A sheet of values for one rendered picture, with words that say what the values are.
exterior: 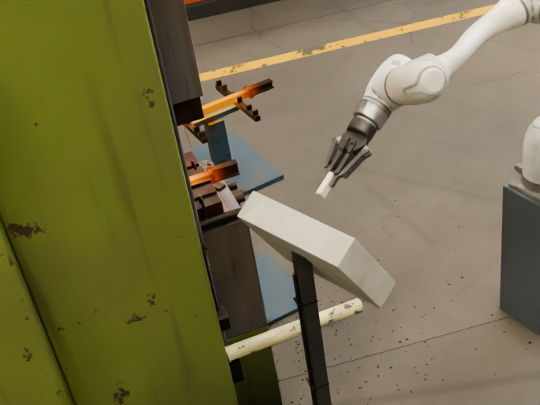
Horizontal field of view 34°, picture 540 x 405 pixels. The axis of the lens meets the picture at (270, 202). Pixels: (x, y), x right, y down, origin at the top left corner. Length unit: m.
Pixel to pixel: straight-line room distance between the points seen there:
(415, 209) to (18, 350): 2.34
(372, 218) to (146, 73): 2.24
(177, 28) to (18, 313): 0.80
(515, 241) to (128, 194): 1.65
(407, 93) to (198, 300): 0.77
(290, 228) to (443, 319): 1.52
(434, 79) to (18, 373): 1.25
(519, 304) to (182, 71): 1.74
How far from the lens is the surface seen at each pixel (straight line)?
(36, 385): 2.29
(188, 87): 2.34
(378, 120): 2.37
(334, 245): 2.06
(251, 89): 3.21
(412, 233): 3.95
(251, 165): 3.29
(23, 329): 2.17
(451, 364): 3.38
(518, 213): 3.22
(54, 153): 2.03
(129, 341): 2.40
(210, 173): 2.68
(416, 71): 2.24
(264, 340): 2.63
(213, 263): 2.68
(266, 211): 2.19
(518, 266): 3.37
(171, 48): 2.28
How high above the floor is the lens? 2.49
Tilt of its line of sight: 36 degrees down
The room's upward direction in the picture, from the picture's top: 10 degrees counter-clockwise
